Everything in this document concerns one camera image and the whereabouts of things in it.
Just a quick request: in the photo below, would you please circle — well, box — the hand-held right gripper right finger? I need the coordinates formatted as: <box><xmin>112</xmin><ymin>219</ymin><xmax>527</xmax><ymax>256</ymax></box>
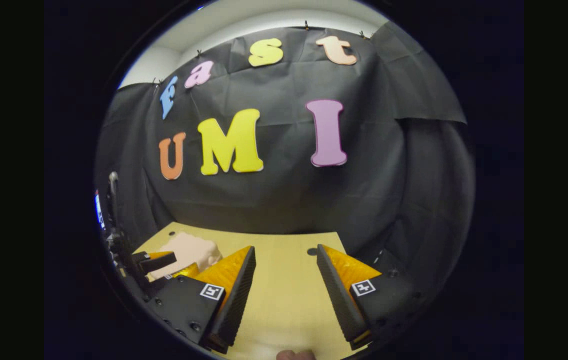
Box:
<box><xmin>316</xmin><ymin>243</ymin><xmax>427</xmax><ymax>351</ymax></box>

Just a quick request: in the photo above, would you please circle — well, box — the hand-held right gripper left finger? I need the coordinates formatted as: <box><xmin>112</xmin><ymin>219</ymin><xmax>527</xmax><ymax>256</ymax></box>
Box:
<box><xmin>145</xmin><ymin>245</ymin><xmax>257</xmax><ymax>355</ymax></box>

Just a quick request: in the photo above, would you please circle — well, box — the pink suitcase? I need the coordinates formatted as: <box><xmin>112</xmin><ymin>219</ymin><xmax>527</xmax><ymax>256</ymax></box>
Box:
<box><xmin>150</xmin><ymin>231</ymin><xmax>223</xmax><ymax>281</ymax></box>

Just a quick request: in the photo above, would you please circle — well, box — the black backdrop cloth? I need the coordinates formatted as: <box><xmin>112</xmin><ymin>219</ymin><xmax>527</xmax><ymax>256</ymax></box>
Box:
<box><xmin>95</xmin><ymin>21</ymin><xmax>476</xmax><ymax>301</ymax></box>

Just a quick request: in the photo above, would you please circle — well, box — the blue lit screen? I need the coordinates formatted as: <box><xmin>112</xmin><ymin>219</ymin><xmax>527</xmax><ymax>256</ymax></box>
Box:
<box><xmin>95</xmin><ymin>190</ymin><xmax>106</xmax><ymax>231</ymax></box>

